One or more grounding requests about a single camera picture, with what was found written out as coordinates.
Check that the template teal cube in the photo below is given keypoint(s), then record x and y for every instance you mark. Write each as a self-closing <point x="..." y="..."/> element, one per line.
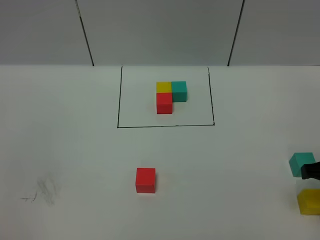
<point x="179" y="91"/>

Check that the template red cube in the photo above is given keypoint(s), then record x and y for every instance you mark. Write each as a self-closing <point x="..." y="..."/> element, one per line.
<point x="164" y="103"/>

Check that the template yellow cube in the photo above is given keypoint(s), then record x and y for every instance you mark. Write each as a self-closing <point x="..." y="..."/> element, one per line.
<point x="164" y="87"/>

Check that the loose teal cube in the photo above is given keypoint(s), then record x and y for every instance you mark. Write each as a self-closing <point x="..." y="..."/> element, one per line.
<point x="299" y="159"/>

